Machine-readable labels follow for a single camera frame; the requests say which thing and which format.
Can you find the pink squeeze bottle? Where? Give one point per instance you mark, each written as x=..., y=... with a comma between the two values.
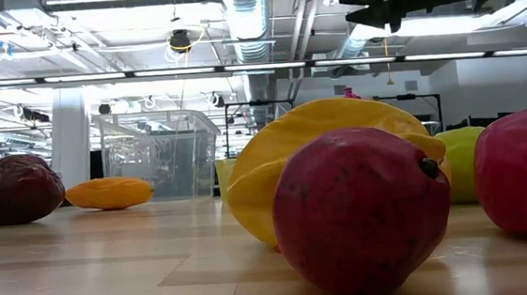
x=350, y=94

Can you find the orange mango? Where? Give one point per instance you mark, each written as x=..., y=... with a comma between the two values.
x=107, y=194

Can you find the dark red fruit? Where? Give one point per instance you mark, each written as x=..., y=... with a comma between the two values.
x=12, y=191

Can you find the yellow starfruit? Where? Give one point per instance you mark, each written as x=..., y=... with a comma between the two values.
x=291, y=140

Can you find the lime green fruit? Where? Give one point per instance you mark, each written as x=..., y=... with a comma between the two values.
x=463, y=165

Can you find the dark red pomegranate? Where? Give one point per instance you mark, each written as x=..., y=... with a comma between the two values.
x=358, y=215

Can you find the red apple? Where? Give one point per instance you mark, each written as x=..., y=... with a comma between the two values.
x=525, y=174

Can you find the black ceiling device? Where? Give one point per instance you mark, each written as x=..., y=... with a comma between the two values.
x=179, y=40

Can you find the yellow plastic bin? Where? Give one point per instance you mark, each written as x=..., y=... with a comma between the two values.
x=224, y=176

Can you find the clear plastic bin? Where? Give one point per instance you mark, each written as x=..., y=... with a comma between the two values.
x=160, y=151

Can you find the long linear ceiling light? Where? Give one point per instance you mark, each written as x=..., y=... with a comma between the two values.
x=83, y=78

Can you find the white pillar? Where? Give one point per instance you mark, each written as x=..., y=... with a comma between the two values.
x=70, y=144

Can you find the black metal frame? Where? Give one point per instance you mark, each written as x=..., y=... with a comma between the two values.
x=405, y=96
x=260, y=103

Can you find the silver ventilation duct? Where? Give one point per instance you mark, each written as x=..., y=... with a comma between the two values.
x=249, y=21

